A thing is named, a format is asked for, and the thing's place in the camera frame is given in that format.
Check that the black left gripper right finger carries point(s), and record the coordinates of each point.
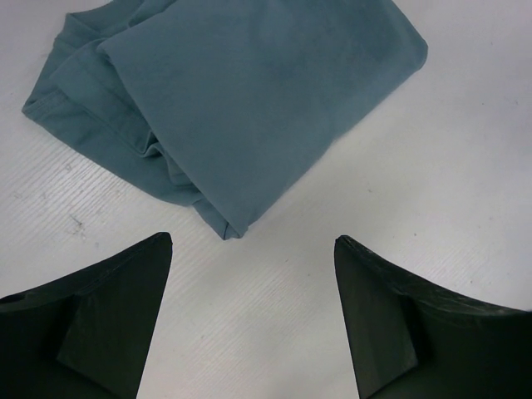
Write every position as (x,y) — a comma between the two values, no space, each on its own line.
(411,338)

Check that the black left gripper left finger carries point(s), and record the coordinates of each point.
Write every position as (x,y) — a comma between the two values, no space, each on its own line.
(87,334)

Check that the grey-blue t shirt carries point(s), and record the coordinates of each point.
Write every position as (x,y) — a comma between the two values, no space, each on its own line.
(220,105)

